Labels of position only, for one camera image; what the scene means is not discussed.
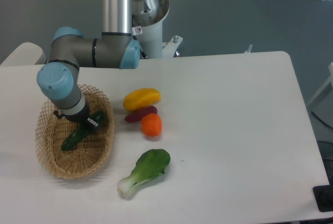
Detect oval wicker basket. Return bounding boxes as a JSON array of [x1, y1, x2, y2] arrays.
[[35, 84, 114, 179]]

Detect orange bell pepper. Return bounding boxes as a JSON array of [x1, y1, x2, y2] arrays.
[[141, 113, 162, 137]]

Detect purple sweet potato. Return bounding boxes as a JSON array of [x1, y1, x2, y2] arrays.
[[125, 106, 158, 123]]

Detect white furniture leg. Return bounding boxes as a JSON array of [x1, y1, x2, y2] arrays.
[[306, 63, 332, 110]]

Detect white chair back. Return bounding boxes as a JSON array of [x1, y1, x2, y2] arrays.
[[1, 42, 47, 67]]

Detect green cucumber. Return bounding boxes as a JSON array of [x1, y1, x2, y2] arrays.
[[61, 110, 104, 151]]

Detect green bok choy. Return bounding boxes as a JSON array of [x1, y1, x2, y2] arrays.
[[117, 149, 171, 199]]

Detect black device at edge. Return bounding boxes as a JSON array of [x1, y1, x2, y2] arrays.
[[313, 185, 332, 213]]

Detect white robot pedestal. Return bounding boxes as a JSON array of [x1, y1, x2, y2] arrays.
[[132, 0, 183, 59]]

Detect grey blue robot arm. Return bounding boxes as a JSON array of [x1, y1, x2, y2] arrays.
[[36, 0, 141, 129]]

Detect yellow bell pepper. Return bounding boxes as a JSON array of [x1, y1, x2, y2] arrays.
[[123, 88, 161, 111]]

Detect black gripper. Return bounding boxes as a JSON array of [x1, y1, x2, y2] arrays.
[[53, 103, 103, 131]]

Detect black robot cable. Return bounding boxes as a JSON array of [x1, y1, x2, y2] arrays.
[[132, 33, 149, 59]]

